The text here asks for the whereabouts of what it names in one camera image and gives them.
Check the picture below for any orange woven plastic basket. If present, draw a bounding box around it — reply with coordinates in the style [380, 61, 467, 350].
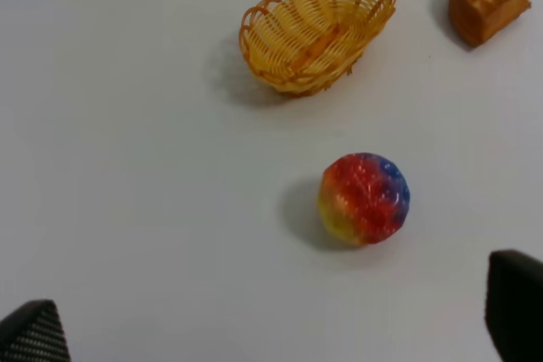
[238, 0, 396, 97]

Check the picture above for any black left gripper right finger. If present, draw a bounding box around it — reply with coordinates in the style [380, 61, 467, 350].
[484, 249, 542, 362]

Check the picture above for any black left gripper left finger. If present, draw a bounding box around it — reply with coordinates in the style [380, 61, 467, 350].
[1, 299, 70, 362]

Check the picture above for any brown waffle bread slice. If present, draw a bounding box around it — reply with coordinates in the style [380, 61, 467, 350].
[448, 0, 531, 47]

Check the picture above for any rainbow coloured ball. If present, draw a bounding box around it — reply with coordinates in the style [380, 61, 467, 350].
[317, 153, 411, 248]

